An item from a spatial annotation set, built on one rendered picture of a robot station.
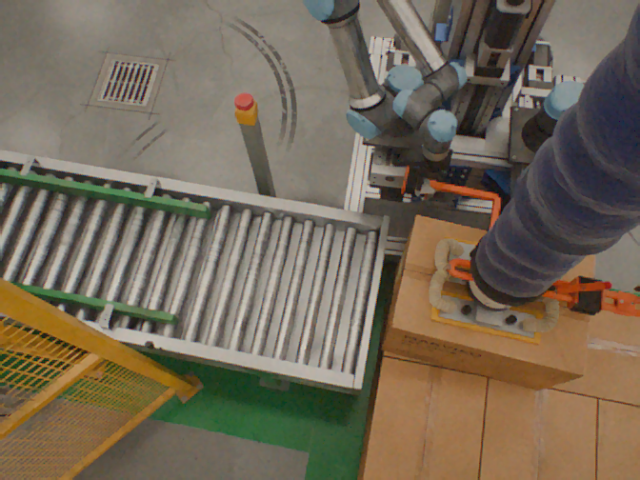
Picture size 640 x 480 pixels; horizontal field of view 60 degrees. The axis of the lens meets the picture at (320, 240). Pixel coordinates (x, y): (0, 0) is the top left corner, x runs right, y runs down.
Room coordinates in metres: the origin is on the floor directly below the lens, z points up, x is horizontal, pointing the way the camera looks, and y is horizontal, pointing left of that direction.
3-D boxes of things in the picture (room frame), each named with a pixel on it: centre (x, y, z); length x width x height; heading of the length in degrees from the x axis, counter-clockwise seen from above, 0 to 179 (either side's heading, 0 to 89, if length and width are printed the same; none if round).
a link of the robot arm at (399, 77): (1.07, -0.29, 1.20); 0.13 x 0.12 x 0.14; 129
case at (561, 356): (0.47, -0.55, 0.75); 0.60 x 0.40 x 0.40; 72
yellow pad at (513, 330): (0.38, -0.51, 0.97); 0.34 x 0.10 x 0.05; 73
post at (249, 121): (1.20, 0.24, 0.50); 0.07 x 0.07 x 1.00; 75
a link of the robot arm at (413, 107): (0.89, -0.30, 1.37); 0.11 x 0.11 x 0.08; 39
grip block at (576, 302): (0.40, -0.77, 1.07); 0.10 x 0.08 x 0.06; 163
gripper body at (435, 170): (0.80, -0.35, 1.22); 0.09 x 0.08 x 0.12; 73
